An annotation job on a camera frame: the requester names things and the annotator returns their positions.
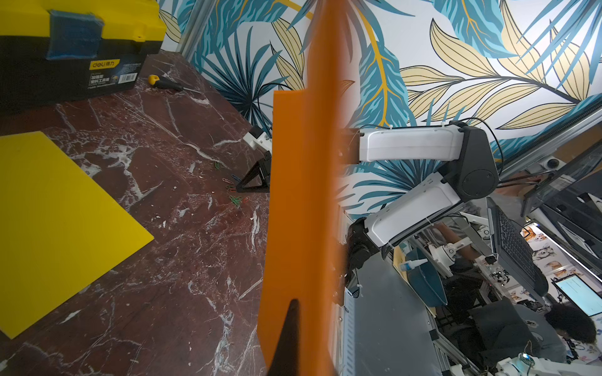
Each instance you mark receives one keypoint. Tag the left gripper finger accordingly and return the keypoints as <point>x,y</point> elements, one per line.
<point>286,356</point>

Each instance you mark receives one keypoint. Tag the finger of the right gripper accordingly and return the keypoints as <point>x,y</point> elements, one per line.
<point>258,178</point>

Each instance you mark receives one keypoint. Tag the orange paper sheet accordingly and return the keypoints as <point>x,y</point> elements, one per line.
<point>303,259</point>

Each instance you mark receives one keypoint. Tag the yellow paper sheet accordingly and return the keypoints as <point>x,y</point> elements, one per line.
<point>60,231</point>

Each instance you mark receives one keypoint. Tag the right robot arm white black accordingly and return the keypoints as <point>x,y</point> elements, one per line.
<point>466,171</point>

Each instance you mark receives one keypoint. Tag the small screwdriver yellow black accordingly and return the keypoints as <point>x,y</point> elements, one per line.
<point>159,82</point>

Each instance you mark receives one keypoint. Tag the yellow black toolbox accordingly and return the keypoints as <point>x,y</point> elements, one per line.
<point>56,51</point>

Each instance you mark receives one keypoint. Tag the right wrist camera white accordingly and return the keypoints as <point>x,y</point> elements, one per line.
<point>258,139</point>

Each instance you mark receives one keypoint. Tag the right aluminium corner post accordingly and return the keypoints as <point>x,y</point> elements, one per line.
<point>193,17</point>

